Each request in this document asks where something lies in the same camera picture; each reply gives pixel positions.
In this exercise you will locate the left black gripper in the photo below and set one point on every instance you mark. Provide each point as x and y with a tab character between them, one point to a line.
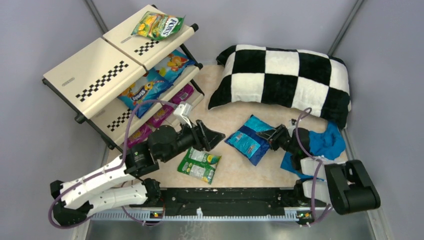
200	136

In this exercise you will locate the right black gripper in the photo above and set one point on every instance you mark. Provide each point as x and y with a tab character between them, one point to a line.
278	137

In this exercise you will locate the blue mint candy bag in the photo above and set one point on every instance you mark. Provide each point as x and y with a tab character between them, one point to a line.
247	142

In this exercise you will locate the purple grape candy bag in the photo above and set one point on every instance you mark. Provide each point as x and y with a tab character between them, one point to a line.
160	116
182	95
139	135

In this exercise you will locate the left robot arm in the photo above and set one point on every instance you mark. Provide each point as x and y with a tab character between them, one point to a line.
119	182

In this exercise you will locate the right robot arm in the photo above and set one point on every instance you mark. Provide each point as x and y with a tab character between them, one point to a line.
346	186

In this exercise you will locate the blue Sugus candy bag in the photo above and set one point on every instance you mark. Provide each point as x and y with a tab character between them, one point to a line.
148	87

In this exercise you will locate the blue fruit candy bag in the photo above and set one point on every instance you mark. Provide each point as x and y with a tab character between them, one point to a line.
172	66

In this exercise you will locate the cream three-tier shelf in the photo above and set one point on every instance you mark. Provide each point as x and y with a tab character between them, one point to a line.
91	80

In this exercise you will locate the green Fox's candy bag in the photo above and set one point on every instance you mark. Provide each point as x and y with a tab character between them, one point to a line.
158	26

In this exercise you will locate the blue cloth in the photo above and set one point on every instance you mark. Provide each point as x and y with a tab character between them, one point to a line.
329	144

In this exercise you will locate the black white checkered pillow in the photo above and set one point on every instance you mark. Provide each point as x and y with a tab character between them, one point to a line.
292	78

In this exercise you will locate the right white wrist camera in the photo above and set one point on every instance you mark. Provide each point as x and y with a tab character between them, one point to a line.
292	125

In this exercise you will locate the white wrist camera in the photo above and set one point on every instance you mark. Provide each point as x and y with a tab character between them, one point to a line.
292	125
182	112

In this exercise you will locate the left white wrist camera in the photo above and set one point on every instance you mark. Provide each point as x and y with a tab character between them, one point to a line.
182	112

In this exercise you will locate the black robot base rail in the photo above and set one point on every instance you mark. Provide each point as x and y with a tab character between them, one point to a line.
278	204

